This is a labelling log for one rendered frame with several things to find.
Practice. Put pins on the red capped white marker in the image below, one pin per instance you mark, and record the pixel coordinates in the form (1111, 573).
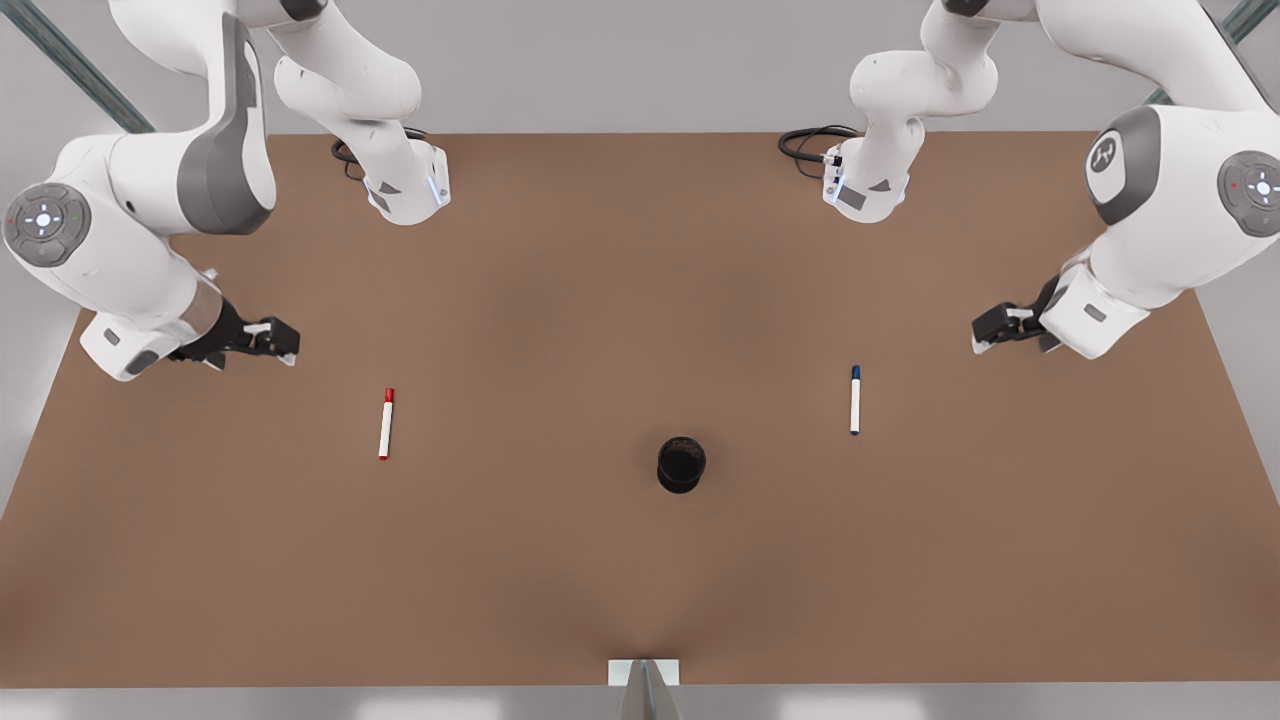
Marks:
(386, 425)

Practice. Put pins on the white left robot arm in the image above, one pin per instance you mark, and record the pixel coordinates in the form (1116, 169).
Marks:
(1180, 200)

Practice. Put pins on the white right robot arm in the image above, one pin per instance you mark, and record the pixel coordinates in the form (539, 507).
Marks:
(150, 180)

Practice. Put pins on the black cup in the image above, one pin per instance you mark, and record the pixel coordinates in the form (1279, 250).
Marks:
(681, 465)

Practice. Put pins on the silver frame post with foot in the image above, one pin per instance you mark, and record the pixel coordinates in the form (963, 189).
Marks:
(648, 690)

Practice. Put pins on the blue capped white marker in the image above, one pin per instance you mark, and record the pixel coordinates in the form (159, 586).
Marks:
(855, 402)

